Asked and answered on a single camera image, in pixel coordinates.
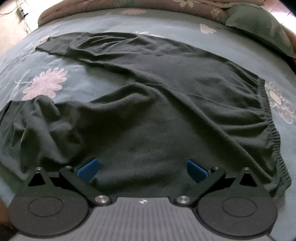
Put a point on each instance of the folded pink floral quilt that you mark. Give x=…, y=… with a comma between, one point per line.
x=211, y=10

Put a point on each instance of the green patterned pillow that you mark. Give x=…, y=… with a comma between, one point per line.
x=262, y=24

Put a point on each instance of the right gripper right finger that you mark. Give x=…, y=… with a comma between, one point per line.
x=230, y=207

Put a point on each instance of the white power strip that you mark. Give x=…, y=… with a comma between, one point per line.
x=21, y=13

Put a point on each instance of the green floral bed sheet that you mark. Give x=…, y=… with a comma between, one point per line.
x=22, y=62

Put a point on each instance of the dark green trousers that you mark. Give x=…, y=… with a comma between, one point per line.
x=178, y=102

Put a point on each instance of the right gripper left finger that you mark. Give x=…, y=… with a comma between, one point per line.
x=55, y=203

